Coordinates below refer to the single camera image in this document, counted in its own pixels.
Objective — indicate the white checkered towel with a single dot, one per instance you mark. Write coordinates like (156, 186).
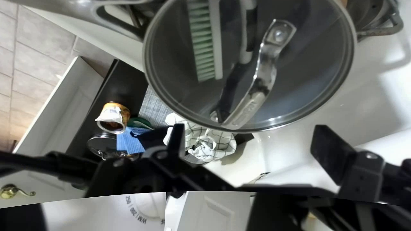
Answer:
(206, 145)

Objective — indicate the white gas stove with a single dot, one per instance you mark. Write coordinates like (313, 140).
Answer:
(386, 84)

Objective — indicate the glass pot lid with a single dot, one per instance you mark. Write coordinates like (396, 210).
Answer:
(309, 64)

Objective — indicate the blue cloth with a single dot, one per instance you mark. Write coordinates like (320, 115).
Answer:
(130, 142)

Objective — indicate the grey checkered mat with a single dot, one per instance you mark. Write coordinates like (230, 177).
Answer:
(155, 106)

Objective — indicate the black bin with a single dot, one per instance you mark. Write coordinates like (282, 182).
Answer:
(120, 84)

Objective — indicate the silver round disc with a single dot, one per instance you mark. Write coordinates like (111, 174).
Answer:
(101, 147)

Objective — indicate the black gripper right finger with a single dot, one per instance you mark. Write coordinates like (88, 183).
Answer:
(364, 174)

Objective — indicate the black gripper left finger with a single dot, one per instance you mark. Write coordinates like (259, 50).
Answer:
(129, 170)

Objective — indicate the white cabinet panel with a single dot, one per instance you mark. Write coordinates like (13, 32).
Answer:
(60, 110)

